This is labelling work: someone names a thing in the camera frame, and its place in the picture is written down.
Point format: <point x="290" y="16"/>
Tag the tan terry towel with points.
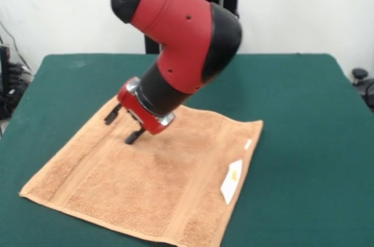
<point x="146" y="185"/>

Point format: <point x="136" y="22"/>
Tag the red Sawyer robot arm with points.
<point x="181" y="34"/>

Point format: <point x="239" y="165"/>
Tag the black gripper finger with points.
<point x="113" y="115"/>
<point x="134" y="136"/>

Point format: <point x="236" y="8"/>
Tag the black office chair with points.
<point x="365" y="83"/>

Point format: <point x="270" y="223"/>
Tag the dark green table cloth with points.
<point x="292" y="185"/>

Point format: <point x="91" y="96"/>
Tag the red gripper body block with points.
<point x="140" y="109"/>

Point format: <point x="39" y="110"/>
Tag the black equipment box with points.
<point x="4" y="69"/>

